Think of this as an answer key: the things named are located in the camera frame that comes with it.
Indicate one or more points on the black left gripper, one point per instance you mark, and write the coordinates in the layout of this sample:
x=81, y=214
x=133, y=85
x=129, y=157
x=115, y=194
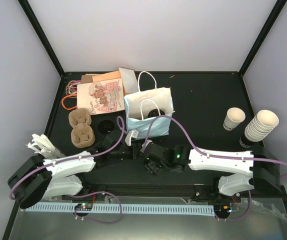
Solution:
x=138, y=147

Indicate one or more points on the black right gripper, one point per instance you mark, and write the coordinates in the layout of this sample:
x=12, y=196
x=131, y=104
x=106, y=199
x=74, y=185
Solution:
x=151, y=168

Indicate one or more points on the black lid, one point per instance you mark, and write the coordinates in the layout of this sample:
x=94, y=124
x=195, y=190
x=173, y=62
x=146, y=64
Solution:
x=155, y=113

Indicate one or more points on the light blue paper bag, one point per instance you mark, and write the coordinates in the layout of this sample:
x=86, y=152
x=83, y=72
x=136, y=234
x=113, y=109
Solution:
x=144, y=111

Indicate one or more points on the brown pulp cup carrier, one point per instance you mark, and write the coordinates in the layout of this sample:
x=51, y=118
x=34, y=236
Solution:
x=82, y=134

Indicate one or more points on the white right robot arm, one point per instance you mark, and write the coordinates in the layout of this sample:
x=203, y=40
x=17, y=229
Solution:
x=245, y=173

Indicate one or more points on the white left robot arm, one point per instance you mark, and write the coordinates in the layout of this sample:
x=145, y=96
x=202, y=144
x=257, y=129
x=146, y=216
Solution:
x=40, y=178

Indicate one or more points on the illustrated greeting card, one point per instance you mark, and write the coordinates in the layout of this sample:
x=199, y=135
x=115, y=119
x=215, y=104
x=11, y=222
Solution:
x=101, y=97

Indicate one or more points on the rubber bands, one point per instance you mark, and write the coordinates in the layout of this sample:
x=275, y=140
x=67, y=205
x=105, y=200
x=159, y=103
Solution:
x=70, y=93

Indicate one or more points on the brown cardboard sleeve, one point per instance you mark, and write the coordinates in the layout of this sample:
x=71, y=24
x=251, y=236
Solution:
x=87, y=78

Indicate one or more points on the white plastic cutlery pile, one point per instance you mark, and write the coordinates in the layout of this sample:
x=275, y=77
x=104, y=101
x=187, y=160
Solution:
x=42, y=145

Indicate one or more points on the stack of white paper cups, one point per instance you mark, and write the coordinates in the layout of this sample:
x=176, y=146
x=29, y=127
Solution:
x=259, y=128

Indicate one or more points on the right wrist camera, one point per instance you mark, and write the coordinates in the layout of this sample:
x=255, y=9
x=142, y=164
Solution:
x=144, y=145

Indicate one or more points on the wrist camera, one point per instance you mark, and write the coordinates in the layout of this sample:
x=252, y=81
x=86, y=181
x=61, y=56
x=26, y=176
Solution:
x=144, y=145
x=131, y=135

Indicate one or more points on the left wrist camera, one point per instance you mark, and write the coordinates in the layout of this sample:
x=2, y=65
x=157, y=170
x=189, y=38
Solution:
x=131, y=135

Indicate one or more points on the light blue cable duct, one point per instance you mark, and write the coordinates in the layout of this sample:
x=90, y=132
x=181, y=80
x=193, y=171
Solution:
x=114, y=208

